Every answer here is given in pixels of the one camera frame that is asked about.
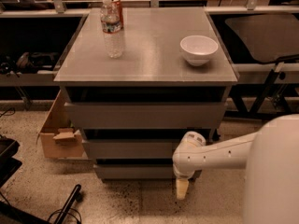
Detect grey middle drawer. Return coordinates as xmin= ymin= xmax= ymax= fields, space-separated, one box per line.
xmin=82 ymin=139 xmax=180 ymax=159

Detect red soda can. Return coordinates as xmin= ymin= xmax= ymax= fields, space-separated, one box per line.
xmin=112 ymin=0 xmax=123 ymax=27

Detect grey top drawer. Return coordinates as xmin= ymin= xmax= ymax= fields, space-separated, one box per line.
xmin=64 ymin=103 xmax=226 ymax=129

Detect clear plastic water bottle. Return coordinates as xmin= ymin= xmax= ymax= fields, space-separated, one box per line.
xmin=100 ymin=0 xmax=124 ymax=58

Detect black bin left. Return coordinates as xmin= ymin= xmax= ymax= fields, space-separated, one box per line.
xmin=0 ymin=136 xmax=22 ymax=188

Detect cardboard box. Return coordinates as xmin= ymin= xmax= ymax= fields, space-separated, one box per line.
xmin=39 ymin=91 xmax=84 ymax=159

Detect grey drawer cabinet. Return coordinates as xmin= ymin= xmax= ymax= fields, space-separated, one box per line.
xmin=52 ymin=6 xmax=239 ymax=183

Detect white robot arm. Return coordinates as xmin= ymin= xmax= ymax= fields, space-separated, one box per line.
xmin=172 ymin=114 xmax=299 ymax=224

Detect white ceramic bowl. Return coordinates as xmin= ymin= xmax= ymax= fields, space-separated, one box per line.
xmin=180 ymin=35 xmax=219 ymax=66

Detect black chair base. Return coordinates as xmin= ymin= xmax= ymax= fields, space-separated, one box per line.
xmin=0 ymin=184 xmax=82 ymax=224

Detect dark office chair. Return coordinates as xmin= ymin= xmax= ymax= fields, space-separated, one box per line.
xmin=225 ymin=13 xmax=299 ymax=119

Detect black floor cable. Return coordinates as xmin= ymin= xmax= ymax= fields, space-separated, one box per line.
xmin=0 ymin=106 xmax=16 ymax=119

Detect grey bottom drawer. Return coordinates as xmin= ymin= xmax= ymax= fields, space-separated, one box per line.
xmin=93 ymin=164 xmax=175 ymax=179

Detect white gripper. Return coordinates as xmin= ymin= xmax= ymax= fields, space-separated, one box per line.
xmin=172 ymin=131 xmax=206 ymax=200

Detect grey drawer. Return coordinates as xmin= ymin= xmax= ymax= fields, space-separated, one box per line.
xmin=82 ymin=139 xmax=180 ymax=159
xmin=64 ymin=103 xmax=226 ymax=129
xmin=93 ymin=164 xmax=175 ymax=179

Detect black headphones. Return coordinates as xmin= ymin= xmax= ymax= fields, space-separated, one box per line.
xmin=0 ymin=52 xmax=60 ymax=75

